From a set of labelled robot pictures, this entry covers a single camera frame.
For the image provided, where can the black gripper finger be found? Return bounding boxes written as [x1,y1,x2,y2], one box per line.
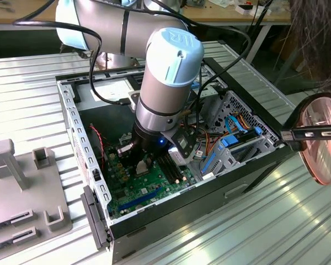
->
[116,145,134,157]

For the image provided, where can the silver CPU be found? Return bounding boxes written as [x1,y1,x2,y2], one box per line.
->
[135,161,150,174]

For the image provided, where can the CPU socket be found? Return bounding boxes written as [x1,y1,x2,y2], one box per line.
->
[130,161,152,178]

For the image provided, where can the metal socket cover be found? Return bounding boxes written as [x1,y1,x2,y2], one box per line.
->
[118,132,135,149]

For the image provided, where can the black RAM slot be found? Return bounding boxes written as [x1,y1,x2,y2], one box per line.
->
[157,154,175,185]
[169,165,183,183]

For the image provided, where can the grey power supply unit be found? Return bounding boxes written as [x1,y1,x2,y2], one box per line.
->
[74,78,140,144]

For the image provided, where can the green motherboard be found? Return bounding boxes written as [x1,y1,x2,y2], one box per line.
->
[103,129,199,219]

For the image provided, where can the blue expansion slot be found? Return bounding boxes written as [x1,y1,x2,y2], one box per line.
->
[118,187,163,211]

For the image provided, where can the grey case side latch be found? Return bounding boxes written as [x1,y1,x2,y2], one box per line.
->
[79,185,113,251]

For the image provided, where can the silver drive cage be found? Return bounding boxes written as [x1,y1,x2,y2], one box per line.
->
[187,65,228,132]

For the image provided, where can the blue disk carrier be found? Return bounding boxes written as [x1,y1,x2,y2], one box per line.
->
[220,126,263,150]

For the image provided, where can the black open PC case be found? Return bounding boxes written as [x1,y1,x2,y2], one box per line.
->
[55,57,304,264]

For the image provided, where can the grey parts rack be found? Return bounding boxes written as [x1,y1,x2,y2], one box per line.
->
[0,139,74,253]

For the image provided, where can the silver disk bay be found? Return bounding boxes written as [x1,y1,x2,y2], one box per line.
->
[201,135,284,177]

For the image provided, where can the black tripod leg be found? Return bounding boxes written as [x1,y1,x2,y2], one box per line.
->
[241,0,274,60]

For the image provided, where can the small white box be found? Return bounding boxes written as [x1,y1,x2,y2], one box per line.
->
[235,4,273,16]

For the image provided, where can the black framed tinted glasses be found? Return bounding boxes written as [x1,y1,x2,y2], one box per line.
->
[278,92,331,186]

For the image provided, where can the long wooden desk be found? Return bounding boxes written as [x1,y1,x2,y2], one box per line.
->
[0,0,292,31]

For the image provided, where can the person head dark hair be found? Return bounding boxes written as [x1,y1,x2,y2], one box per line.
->
[288,0,331,93]

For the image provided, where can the red black twisted wire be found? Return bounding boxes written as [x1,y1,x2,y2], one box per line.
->
[88,124,109,166]

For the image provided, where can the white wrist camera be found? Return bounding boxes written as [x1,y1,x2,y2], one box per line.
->
[167,146,194,167]

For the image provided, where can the black camera bracket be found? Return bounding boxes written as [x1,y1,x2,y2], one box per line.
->
[164,128,201,160]

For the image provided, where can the blue disk bay handle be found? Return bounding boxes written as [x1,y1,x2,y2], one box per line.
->
[200,149,219,175]

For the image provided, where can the orange power wire bundle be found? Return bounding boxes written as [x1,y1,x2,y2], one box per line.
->
[181,110,254,158]

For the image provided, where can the black camera cable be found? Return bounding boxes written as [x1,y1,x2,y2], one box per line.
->
[12,0,136,107]
[179,0,252,130]

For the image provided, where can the blue SATA wire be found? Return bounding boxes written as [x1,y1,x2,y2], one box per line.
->
[225,115,248,136]

